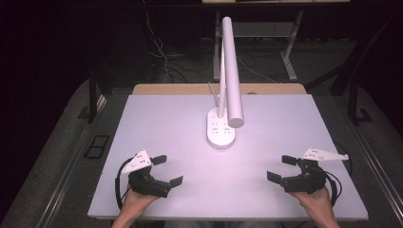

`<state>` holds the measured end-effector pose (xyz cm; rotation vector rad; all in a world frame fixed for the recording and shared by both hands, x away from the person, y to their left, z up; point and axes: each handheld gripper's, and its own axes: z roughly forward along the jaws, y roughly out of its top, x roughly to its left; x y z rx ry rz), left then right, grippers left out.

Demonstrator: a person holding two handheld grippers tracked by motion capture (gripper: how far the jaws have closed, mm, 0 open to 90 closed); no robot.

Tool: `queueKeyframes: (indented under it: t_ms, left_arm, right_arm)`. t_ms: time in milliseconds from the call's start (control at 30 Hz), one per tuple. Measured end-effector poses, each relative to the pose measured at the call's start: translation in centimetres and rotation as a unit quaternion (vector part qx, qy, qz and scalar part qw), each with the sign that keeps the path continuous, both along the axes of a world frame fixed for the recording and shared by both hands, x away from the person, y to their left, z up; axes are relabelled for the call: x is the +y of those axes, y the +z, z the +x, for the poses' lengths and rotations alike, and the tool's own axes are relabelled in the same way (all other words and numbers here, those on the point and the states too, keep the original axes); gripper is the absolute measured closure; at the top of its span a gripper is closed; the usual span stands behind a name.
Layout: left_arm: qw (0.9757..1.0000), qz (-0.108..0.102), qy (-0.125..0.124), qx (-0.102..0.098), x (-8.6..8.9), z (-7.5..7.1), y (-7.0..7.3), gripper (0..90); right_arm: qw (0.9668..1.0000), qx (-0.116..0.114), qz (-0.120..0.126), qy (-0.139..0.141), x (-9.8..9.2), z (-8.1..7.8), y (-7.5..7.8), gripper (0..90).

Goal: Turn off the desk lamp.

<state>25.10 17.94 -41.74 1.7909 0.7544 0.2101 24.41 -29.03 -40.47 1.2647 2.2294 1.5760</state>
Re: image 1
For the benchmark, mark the black metal stand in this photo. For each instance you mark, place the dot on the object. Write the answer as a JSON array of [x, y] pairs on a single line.
[[356, 104], [93, 98]]

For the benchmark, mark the grey metal table frame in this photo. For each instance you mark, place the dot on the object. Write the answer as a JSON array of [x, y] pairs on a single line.
[[290, 57]]

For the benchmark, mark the person's right hand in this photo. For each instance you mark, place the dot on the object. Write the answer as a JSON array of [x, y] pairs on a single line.
[[316, 202]]

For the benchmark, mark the person's left hand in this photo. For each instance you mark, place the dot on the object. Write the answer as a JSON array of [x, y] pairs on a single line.
[[134, 204]]

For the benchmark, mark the black floor frame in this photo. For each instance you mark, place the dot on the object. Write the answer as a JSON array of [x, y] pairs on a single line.
[[96, 146]]

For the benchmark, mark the white desk lamp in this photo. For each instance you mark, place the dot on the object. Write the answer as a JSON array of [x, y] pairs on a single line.
[[233, 79]]

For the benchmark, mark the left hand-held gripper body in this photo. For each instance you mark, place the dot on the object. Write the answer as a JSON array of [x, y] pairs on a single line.
[[145, 183]]

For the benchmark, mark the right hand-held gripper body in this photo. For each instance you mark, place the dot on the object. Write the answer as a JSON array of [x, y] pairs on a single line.
[[309, 179]]

